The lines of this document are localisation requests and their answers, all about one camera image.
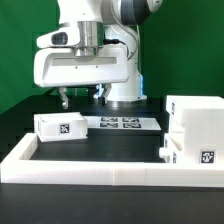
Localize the white drawer cabinet frame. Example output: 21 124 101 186
166 95 224 165

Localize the white drawer box front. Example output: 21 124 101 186
159 133 183 164

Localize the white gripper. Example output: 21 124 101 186
34 45 129 109

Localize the white U-shaped border wall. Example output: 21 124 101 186
0 133 224 188

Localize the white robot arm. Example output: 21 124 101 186
34 0 163 107

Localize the white drawer box rear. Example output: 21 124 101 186
34 112 88 142

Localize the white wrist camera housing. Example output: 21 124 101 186
36 30 80 48

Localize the white drawer box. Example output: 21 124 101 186
34 112 88 142
159 133 183 164

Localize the white marker tag plate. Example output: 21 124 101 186
86 116 161 131

